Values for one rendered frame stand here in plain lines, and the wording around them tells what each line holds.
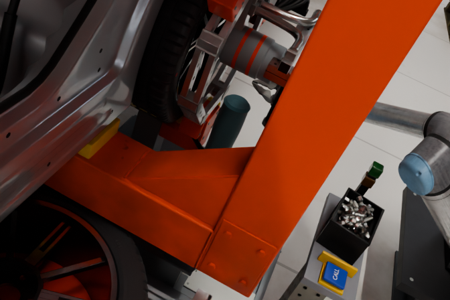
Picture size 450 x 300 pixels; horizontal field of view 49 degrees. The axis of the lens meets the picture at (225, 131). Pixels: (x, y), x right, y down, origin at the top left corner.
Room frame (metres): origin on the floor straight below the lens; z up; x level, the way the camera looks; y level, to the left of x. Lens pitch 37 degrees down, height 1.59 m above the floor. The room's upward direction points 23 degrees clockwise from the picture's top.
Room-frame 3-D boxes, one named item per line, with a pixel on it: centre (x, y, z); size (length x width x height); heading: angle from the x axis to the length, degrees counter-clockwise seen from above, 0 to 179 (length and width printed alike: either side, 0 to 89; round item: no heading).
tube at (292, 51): (1.32, -0.01, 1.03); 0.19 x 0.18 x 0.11; 83
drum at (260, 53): (1.42, 0.03, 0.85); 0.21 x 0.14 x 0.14; 83
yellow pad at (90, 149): (0.95, 0.35, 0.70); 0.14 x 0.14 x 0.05; 83
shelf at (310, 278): (1.20, -0.50, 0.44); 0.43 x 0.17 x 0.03; 173
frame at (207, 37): (1.43, 0.10, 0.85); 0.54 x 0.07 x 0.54; 173
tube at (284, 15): (1.51, -0.04, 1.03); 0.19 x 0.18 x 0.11; 83
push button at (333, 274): (1.04, -0.48, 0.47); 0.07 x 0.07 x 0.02; 83
